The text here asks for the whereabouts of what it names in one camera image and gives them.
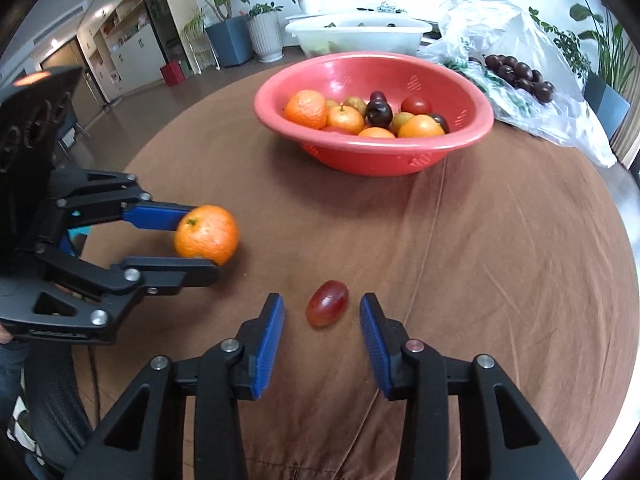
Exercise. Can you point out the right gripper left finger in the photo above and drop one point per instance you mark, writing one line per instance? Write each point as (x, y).
(260, 339)

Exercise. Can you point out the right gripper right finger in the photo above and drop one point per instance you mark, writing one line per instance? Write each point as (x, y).
(384, 339)

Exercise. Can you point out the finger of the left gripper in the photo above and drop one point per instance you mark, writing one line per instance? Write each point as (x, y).
(166, 276)
(155, 216)

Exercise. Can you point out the mandarin orange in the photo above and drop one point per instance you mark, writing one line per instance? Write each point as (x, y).
(345, 117)
(208, 232)
(307, 108)

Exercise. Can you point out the red grape back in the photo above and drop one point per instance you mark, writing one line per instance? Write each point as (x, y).
(327, 304)

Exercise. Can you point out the dark plum back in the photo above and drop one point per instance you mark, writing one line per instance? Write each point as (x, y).
(379, 114)

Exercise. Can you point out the dark plum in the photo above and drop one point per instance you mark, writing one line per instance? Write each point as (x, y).
(441, 121)
(379, 114)

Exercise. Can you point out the large smooth orange front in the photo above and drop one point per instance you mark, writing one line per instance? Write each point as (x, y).
(376, 133)

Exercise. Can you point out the person left forearm grey sleeve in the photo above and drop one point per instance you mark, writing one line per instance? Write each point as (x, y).
(12, 359)

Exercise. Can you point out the person left hand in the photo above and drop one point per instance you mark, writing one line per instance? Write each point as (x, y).
(5, 336)

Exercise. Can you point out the red box on floor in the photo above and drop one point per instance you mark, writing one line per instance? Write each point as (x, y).
(172, 73)

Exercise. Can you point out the brown round tablecloth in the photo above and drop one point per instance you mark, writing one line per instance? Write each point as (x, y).
(512, 247)

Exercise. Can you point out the white storage shelf cabinet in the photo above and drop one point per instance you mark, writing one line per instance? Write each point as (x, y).
(120, 45)

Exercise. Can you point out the tall plant blue pot left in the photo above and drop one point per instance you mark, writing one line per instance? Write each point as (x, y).
(229, 34)

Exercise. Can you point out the plant white ribbed pot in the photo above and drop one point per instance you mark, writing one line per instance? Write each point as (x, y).
(265, 31)

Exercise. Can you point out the red plastic basin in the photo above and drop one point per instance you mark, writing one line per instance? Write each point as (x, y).
(338, 76)

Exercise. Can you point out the white plastic basin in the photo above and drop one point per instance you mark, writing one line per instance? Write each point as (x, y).
(358, 31)

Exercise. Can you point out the pile of dark plums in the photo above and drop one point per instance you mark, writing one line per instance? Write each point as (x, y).
(520, 76)

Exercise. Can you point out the clear plastic bag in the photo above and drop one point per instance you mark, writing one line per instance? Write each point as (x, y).
(471, 29)

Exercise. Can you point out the large plant blue pot right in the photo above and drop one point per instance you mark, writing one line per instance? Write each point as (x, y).
(604, 88)

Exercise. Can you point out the plant tall white pot right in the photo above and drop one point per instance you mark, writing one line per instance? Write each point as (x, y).
(569, 45)

